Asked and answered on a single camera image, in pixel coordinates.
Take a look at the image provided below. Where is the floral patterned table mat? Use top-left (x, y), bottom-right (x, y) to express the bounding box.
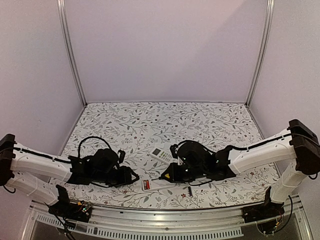
top-left (62, 102), bottom-right (279, 210)

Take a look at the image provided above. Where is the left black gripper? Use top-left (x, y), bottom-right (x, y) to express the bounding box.
top-left (92, 165), bottom-right (139, 188)

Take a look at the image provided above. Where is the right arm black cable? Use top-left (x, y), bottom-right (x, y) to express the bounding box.
top-left (174, 132), bottom-right (320, 153)

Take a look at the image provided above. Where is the left aluminium frame post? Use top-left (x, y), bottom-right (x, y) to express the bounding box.
top-left (56, 0), bottom-right (88, 108)

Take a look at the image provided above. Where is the yellow pry tool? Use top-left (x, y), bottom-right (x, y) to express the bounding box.
top-left (151, 176), bottom-right (165, 181)

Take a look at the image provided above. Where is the black-faced white remote control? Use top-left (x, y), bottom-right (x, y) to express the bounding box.
top-left (141, 179), bottom-right (175, 192)

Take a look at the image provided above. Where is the white remote with display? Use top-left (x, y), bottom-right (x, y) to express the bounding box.
top-left (150, 147), bottom-right (175, 165)

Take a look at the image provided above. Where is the aluminium frame post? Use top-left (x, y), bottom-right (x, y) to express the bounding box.
top-left (56, 0), bottom-right (88, 108)
top-left (245, 0), bottom-right (275, 108)

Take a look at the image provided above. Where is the small white battery cover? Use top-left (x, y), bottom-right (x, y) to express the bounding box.
top-left (154, 144), bottom-right (165, 151)

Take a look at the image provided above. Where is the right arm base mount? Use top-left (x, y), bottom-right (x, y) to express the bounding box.
top-left (241, 202), bottom-right (285, 235)

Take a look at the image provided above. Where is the front aluminium rail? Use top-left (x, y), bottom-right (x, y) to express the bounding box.
top-left (23, 199), bottom-right (311, 240)

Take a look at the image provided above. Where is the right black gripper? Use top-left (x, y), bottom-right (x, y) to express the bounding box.
top-left (161, 162), bottom-right (206, 184)

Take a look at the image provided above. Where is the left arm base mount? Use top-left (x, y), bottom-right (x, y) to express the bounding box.
top-left (48, 200), bottom-right (92, 223)

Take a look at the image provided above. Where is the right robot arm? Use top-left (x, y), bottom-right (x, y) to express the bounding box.
top-left (159, 119), bottom-right (320, 218)

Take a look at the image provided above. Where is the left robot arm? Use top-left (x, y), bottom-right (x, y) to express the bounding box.
top-left (0, 134), bottom-right (140, 217)

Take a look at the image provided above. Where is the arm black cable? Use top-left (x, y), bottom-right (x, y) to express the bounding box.
top-left (174, 132), bottom-right (320, 153)
top-left (12, 136), bottom-right (112, 163)

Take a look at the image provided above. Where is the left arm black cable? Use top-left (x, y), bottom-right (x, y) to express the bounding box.
top-left (12, 136), bottom-right (112, 163)

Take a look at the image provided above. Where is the right aluminium frame post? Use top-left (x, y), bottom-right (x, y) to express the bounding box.
top-left (245, 0), bottom-right (275, 108)

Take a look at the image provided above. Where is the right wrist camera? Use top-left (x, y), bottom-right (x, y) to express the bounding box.
top-left (169, 144), bottom-right (182, 166)

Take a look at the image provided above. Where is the upper red AAA battery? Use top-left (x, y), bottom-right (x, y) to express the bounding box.
top-left (144, 180), bottom-right (150, 190)

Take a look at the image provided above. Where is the left purple AAA battery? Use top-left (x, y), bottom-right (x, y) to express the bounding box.
top-left (187, 186), bottom-right (193, 197)

